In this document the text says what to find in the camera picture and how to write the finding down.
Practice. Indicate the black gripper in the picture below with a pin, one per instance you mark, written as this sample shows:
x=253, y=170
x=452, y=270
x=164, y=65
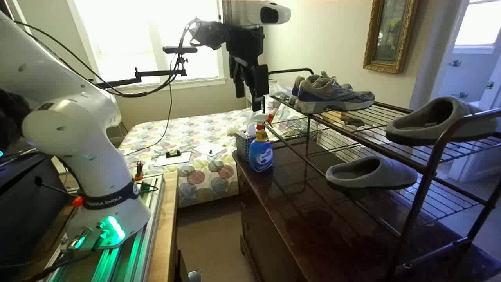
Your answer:
x=245, y=45

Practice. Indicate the grey slipper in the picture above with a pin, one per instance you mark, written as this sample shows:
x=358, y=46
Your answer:
x=370, y=175
x=439, y=123

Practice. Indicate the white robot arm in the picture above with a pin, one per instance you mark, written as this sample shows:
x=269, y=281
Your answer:
x=68, y=131

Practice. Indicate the dark metal shoe rack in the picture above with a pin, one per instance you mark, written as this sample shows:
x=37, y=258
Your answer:
x=397, y=147

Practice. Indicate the dark box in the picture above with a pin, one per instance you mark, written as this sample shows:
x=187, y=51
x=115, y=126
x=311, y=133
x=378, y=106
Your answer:
x=242, y=147

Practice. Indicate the blue spray bottle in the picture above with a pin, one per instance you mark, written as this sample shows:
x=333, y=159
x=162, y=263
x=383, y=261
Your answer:
x=261, y=151

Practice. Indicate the bed with floral bedspread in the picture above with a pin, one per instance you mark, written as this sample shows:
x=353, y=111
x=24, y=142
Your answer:
x=204, y=142

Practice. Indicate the grey blue sneaker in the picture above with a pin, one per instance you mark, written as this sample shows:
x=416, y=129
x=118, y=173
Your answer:
x=331, y=95

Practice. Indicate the white paper sheet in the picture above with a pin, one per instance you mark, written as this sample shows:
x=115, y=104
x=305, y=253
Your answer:
x=182, y=161

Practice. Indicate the bright window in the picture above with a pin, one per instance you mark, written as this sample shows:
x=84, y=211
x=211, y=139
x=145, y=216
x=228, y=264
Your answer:
x=135, y=37
x=478, y=24

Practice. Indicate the gold framed picture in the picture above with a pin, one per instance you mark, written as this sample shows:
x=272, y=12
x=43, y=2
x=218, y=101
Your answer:
x=392, y=34

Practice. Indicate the dark wooden dresser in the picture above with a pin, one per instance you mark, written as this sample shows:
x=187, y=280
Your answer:
x=314, y=225

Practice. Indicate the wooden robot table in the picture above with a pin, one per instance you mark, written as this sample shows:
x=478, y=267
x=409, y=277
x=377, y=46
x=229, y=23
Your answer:
x=164, y=230

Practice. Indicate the white cabinet with knobs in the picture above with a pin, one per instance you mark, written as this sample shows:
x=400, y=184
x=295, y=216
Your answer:
x=470, y=73

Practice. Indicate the black controller box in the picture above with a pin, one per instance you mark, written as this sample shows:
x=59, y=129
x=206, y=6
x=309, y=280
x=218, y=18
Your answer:
x=26, y=209

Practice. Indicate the black camera on boom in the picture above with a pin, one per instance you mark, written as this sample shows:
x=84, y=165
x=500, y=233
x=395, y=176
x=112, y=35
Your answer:
x=181, y=51

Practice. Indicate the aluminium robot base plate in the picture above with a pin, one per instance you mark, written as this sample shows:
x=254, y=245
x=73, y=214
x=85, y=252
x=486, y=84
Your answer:
x=131, y=256

